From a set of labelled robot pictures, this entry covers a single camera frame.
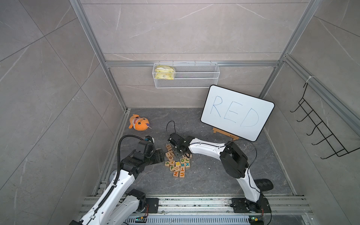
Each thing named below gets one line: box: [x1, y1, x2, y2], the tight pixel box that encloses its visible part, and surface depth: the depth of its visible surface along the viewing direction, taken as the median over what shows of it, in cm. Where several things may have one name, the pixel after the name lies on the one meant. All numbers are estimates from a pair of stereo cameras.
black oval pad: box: [254, 178, 274, 192], surface depth 80 cm
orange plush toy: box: [128, 113, 150, 131], surface depth 102 cm
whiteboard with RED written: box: [200, 84, 275, 143], surface depth 93 cm
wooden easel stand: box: [212, 127, 240, 141], surface depth 100 cm
